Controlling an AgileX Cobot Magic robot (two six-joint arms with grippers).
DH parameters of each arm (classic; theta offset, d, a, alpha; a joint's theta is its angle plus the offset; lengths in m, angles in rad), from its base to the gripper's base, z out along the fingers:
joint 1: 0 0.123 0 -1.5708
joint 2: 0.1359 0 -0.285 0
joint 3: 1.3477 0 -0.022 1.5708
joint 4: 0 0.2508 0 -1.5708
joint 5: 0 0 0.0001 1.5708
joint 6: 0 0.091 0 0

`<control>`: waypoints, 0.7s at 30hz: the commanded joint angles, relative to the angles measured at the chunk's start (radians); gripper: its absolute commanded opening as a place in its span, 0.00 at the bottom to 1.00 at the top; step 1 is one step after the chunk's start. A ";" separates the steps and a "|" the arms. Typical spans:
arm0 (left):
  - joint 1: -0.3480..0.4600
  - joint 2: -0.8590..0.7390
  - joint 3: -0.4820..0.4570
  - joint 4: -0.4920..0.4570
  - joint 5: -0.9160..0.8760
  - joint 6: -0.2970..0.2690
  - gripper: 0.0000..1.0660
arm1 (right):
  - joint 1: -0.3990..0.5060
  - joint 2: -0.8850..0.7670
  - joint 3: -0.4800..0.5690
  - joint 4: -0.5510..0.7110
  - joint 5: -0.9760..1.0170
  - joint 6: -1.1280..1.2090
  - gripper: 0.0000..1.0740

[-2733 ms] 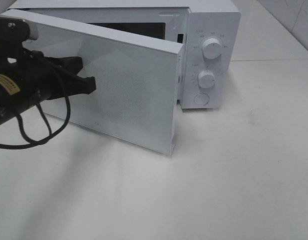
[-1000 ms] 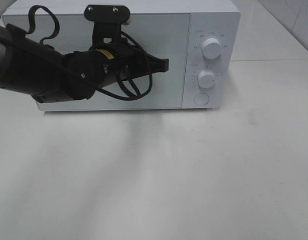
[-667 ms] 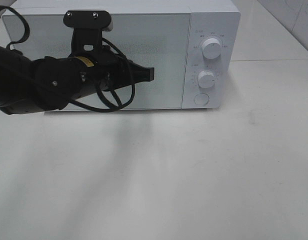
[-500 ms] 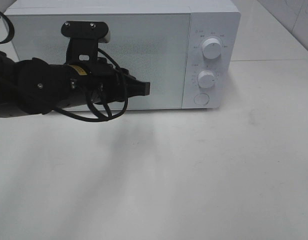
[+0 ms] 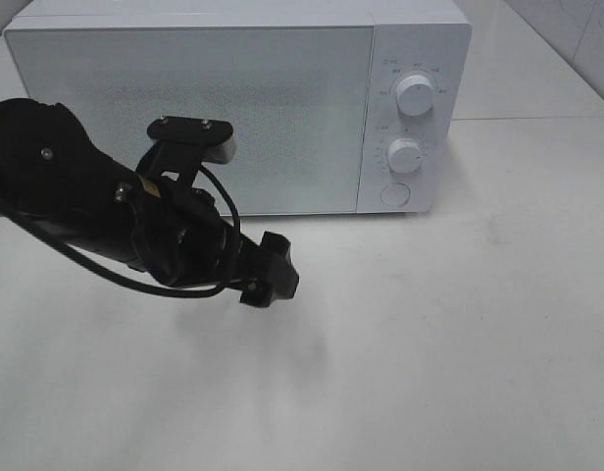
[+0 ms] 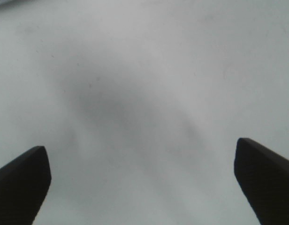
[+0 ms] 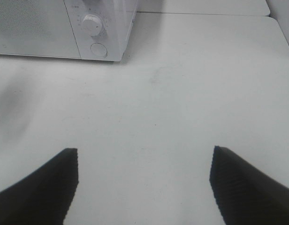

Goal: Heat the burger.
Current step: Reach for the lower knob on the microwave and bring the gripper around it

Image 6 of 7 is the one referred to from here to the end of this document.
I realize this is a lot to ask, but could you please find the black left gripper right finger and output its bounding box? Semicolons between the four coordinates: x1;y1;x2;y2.
234;138;289;225

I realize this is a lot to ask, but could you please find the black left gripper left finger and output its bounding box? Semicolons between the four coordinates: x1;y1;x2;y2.
0;146;52;225

